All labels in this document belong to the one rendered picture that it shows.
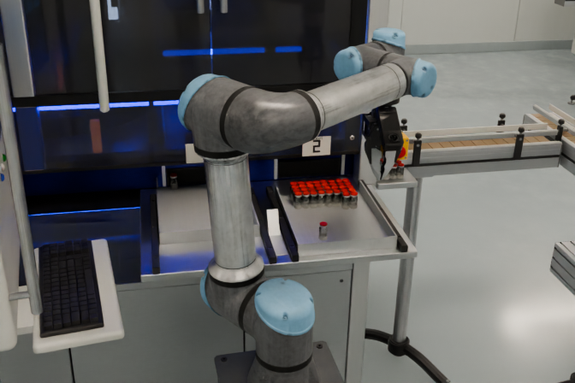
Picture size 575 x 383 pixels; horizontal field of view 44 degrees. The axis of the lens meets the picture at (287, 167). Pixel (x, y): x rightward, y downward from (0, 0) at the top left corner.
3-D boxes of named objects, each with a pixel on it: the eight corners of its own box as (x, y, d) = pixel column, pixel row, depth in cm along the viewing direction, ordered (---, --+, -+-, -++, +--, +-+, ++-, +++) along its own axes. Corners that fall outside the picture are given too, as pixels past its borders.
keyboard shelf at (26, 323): (2, 260, 193) (1, 251, 191) (107, 244, 201) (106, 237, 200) (-5, 363, 154) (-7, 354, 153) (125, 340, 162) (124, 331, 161)
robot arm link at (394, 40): (363, 30, 158) (386, 24, 163) (360, 77, 162) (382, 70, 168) (391, 36, 153) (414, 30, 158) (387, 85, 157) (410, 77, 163)
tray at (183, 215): (157, 188, 212) (156, 177, 210) (242, 182, 217) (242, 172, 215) (159, 244, 181) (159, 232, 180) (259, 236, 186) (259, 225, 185)
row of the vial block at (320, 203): (293, 206, 202) (293, 191, 200) (353, 202, 205) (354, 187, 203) (294, 209, 200) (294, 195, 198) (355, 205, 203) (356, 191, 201)
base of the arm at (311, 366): (328, 406, 142) (330, 367, 138) (254, 417, 139) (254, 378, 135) (309, 357, 155) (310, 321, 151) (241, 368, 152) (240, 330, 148)
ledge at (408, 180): (364, 171, 230) (364, 166, 229) (402, 168, 232) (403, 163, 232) (377, 190, 218) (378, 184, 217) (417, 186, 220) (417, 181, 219)
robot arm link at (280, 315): (283, 376, 135) (285, 318, 130) (237, 344, 144) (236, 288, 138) (325, 349, 143) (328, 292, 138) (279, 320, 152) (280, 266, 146)
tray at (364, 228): (275, 197, 208) (275, 185, 206) (360, 191, 212) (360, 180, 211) (297, 256, 177) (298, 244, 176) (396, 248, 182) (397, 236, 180)
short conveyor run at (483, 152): (366, 182, 226) (370, 137, 220) (353, 163, 240) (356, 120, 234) (560, 169, 239) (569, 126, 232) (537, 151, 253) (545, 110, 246)
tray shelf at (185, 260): (140, 195, 212) (139, 189, 211) (364, 179, 224) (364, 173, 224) (140, 282, 169) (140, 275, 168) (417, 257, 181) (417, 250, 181)
